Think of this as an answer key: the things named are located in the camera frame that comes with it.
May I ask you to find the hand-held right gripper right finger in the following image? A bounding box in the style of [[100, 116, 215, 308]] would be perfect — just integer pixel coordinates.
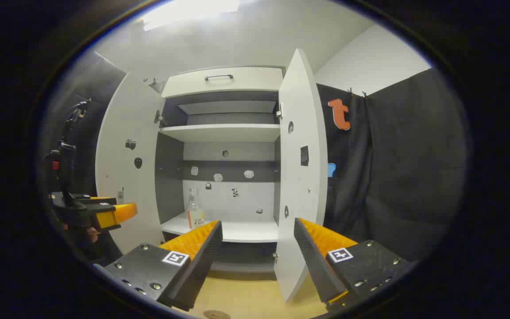
[[294, 218, 417, 313]]

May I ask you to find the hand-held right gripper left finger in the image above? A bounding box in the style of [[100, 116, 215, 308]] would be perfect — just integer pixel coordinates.
[[93, 220, 223, 312]]

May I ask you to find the clear glass bottle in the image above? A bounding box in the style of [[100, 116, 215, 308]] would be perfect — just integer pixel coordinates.
[[187, 188, 205, 229]]

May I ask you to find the white cabinet flap door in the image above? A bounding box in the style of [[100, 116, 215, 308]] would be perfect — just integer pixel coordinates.
[[161, 66, 284, 99]]

